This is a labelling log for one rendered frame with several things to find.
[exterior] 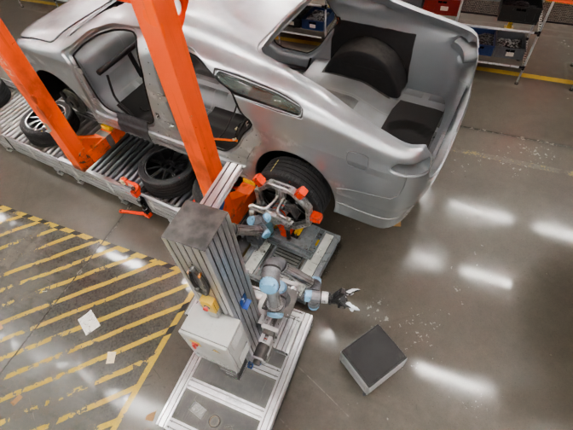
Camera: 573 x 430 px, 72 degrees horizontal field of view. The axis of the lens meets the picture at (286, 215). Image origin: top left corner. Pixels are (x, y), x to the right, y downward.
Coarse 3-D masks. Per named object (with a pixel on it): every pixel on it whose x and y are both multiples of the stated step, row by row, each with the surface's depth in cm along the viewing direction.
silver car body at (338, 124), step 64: (192, 0) 332; (256, 0) 336; (384, 0) 362; (64, 64) 394; (128, 64) 448; (256, 64) 297; (320, 64) 443; (384, 64) 394; (448, 64) 386; (256, 128) 320; (320, 128) 288; (384, 128) 391; (448, 128) 347; (384, 192) 303
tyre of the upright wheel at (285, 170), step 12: (288, 156) 341; (264, 168) 350; (276, 168) 334; (288, 168) 332; (300, 168) 332; (312, 168) 334; (288, 180) 327; (300, 180) 326; (312, 180) 330; (324, 180) 339; (312, 192) 328; (324, 192) 340; (312, 204) 336; (324, 204) 343
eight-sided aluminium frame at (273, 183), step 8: (264, 184) 334; (272, 184) 329; (280, 184) 330; (256, 192) 349; (288, 192) 324; (296, 200) 329; (304, 200) 330; (304, 208) 331; (312, 208) 336; (296, 224) 362; (304, 224) 351
